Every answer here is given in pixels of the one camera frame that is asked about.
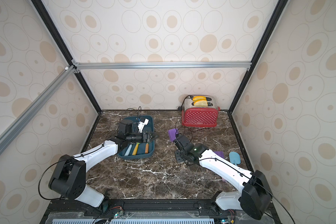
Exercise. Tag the black corner frame post right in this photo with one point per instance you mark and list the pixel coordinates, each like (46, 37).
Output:
(273, 21)

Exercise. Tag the bread slice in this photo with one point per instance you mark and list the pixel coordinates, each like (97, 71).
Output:
(200, 103)
(198, 98)

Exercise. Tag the silver aluminium crossbar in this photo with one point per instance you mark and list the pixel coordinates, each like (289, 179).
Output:
(21, 122)
(163, 65)

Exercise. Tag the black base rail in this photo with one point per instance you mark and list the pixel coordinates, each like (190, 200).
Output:
(152, 208)

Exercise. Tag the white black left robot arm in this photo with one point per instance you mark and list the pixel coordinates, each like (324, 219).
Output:
(69, 176)

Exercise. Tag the front bread slice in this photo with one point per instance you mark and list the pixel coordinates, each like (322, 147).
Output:
(200, 103)

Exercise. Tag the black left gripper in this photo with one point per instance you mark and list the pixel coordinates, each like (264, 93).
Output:
(145, 136)

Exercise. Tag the green shovel wooden handle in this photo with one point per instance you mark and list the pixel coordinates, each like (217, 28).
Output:
(147, 148)

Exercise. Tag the red polka dot toaster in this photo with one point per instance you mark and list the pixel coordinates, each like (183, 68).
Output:
(194, 116)

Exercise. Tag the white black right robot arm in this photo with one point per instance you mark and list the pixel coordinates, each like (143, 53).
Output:
(253, 193)

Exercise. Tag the blue shovel light blue handle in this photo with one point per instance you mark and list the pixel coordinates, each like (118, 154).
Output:
(128, 150)

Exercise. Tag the black corner frame post left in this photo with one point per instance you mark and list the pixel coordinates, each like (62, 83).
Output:
(54, 32)

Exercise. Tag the light blue shovel far right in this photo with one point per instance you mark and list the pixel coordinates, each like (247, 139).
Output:
(234, 158)

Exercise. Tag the rear bread slice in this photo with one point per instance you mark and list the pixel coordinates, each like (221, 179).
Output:
(198, 98)

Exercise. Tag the silver aluminium crossbar back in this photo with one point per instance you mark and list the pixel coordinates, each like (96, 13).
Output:
(163, 65)

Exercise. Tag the black corner frame post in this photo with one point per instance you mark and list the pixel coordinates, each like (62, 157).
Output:
(273, 21)
(54, 32)

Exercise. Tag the teal plastic storage box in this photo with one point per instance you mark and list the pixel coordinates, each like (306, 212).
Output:
(129, 125)

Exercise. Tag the green shovel yellow handle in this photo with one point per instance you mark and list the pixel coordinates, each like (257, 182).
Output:
(135, 149)

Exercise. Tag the silver aluminium crossbar left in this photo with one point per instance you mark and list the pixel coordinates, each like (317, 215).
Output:
(21, 122)

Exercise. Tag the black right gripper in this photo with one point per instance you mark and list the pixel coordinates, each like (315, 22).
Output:
(180, 154)

